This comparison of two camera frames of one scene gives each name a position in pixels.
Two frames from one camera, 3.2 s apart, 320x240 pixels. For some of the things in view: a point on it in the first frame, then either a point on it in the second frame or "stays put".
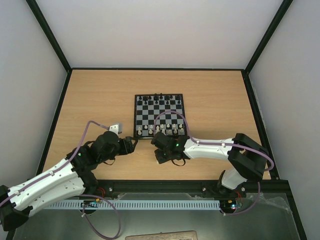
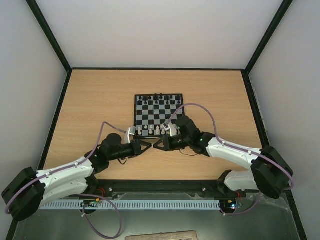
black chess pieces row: (160, 99) stays put
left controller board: (90, 203) stays put
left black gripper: (127, 147) to (137, 148)
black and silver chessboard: (148, 107) stays put
